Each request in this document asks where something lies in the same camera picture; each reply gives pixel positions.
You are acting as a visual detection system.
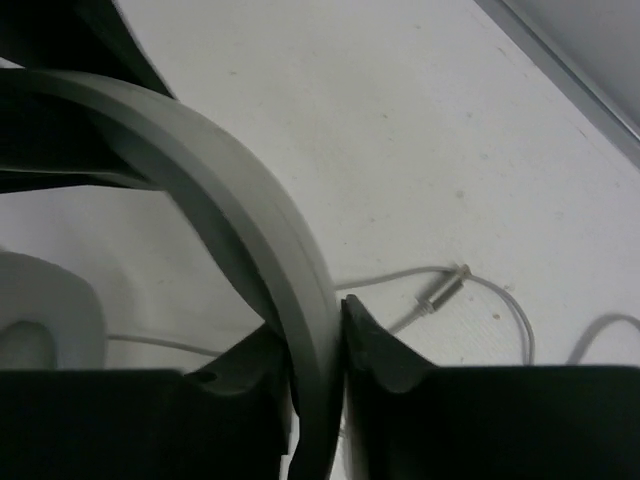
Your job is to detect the white grey headphones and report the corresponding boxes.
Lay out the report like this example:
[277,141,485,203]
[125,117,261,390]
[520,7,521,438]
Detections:
[1,69,343,479]

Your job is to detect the aluminium table edge rail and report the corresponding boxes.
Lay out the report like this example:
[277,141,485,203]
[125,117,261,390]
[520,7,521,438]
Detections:
[477,1,639,165]

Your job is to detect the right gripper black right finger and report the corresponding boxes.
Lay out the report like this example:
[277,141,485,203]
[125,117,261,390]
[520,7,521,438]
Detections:
[341,295,639,479]

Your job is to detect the grey headphone cable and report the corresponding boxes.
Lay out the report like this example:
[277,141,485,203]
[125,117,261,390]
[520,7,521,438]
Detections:
[107,263,640,369]

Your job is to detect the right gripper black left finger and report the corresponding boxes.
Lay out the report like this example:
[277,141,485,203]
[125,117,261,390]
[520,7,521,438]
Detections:
[1,327,290,479]

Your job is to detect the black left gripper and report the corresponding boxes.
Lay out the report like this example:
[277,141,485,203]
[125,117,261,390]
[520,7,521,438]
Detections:
[0,0,176,194]

